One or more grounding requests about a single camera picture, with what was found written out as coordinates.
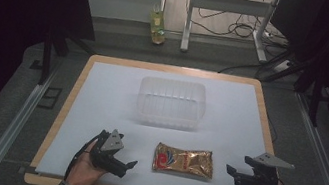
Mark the yellow liquid bottle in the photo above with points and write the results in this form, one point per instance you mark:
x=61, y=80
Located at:
x=157, y=25

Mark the white power strip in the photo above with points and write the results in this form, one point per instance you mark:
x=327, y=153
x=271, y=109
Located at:
x=280, y=66

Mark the clear plastic container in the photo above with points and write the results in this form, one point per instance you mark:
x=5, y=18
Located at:
x=170, y=103

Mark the black stand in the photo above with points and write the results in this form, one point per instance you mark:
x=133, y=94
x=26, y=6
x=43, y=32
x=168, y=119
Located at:
x=47, y=56
x=315, y=97

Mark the white desk frame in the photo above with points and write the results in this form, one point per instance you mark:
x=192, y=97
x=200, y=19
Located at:
x=228, y=4

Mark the white table mat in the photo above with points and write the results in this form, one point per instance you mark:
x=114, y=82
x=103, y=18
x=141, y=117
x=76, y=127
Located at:
x=111, y=97

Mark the black floor bracket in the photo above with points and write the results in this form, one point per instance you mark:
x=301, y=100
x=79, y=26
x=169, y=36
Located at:
x=50, y=97

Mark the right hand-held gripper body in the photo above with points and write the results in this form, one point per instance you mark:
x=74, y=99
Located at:
x=264, y=176

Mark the person's left hand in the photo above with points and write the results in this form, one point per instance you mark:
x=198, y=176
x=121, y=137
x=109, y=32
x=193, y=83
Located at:
x=85, y=170

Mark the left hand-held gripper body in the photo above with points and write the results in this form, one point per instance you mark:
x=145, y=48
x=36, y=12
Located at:
x=105, y=155

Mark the gold snack packet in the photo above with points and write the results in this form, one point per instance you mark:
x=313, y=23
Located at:
x=183, y=161

